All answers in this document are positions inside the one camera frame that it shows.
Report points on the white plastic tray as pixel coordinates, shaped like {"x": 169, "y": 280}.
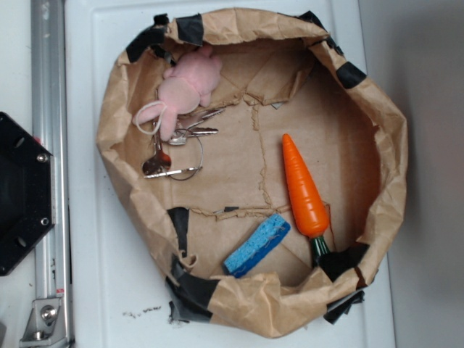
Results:
{"x": 119, "y": 297}

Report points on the blue sponge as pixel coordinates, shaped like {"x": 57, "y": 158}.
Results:
{"x": 268, "y": 235}

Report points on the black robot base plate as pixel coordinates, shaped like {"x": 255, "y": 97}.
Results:
{"x": 26, "y": 187}

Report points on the orange plastic toy carrot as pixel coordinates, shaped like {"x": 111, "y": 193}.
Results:
{"x": 310, "y": 214}

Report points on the brown paper bag bin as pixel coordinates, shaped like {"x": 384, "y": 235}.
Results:
{"x": 281, "y": 74}

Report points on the pink plush bunny keychain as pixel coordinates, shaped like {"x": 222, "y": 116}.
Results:
{"x": 185, "y": 86}

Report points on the silver key bunch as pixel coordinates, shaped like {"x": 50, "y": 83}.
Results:
{"x": 188, "y": 127}

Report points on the aluminium extrusion rail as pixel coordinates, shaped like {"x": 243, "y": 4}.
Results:
{"x": 52, "y": 253}

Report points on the metal corner bracket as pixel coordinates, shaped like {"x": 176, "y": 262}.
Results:
{"x": 46, "y": 325}

